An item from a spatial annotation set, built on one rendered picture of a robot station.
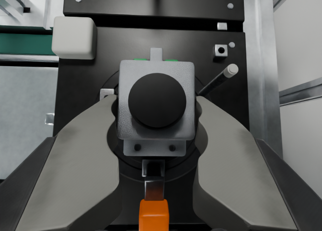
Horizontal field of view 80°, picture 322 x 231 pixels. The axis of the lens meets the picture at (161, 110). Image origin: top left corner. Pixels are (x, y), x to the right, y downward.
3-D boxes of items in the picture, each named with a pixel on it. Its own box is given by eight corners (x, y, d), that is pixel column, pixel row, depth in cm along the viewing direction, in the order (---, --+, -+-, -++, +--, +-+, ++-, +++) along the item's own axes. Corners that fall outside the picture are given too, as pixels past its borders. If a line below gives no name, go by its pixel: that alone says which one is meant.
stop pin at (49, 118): (68, 126, 27) (54, 124, 23) (59, 125, 27) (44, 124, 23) (69, 116, 28) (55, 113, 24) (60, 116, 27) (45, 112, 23)
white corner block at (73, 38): (99, 65, 26) (90, 52, 22) (65, 64, 26) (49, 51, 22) (101, 32, 27) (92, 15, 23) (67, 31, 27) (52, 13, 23)
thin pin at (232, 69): (205, 97, 22) (239, 74, 14) (199, 97, 22) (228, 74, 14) (205, 90, 22) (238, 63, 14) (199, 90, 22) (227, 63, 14)
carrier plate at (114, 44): (246, 216, 25) (255, 225, 23) (53, 218, 24) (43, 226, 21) (239, 39, 28) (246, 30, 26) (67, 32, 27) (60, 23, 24)
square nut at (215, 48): (224, 59, 25) (227, 56, 24) (212, 59, 25) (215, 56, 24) (224, 48, 25) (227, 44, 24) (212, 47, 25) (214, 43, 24)
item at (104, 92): (116, 109, 22) (113, 107, 20) (102, 109, 21) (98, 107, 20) (117, 91, 22) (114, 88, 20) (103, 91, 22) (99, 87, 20)
